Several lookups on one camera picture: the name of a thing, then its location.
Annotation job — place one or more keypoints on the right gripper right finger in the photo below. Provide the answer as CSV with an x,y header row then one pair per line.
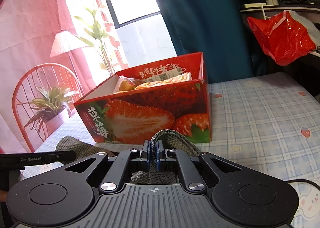
x,y
179,162

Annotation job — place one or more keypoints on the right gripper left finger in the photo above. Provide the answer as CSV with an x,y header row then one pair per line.
x,y
126,163

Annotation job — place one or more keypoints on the grey knitted cloth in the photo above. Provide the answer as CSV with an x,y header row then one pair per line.
x,y
171,139

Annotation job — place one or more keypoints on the person left hand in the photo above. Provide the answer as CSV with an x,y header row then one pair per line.
x,y
3,196

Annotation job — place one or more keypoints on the red strawberry cardboard box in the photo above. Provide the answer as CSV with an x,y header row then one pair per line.
x,y
134,116

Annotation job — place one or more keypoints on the plaid strawberry tablecloth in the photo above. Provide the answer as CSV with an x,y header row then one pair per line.
x,y
271,124

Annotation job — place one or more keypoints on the red plastic bag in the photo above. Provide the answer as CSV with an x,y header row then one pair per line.
x,y
285,37

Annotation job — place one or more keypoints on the teal curtain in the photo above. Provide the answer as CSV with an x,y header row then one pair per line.
x,y
213,27

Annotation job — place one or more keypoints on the yellow sticky note pad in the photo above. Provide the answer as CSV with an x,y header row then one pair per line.
x,y
252,5

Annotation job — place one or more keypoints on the white wire rack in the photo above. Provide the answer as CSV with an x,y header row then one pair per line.
x,y
309,13

